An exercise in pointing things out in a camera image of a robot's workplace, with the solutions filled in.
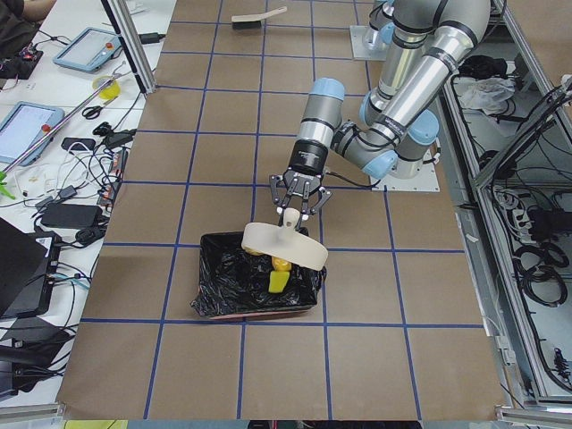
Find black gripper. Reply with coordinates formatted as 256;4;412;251
269;151;332;222

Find white plastic dustpan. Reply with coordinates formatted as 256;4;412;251
241;207;328;271

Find yellow green sponge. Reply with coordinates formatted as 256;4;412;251
268;270;290;294

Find white hand brush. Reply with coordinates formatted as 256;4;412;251
231;6;288;29

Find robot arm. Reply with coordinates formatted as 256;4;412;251
269;1;491;225

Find black lined trash bin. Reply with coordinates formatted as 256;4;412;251
190;231;327;319

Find yellow tape roll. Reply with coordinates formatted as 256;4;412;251
92;76;121;101

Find black power adapter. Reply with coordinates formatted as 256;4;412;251
139;32;165;45

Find black scissors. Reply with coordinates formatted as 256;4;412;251
81;100;111;121

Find blue teach pendant far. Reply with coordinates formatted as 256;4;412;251
53;27;122;73

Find blue teach pendant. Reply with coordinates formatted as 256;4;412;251
1;101;64;164
53;27;122;73

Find blue teach pendant near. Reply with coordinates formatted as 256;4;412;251
1;101;64;164

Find grey reacher grabber tool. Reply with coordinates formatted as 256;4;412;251
1;71;129;199

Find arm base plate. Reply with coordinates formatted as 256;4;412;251
349;25;388;61
374;149;440;192

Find aluminium frame post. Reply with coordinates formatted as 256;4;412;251
101;0;156;95

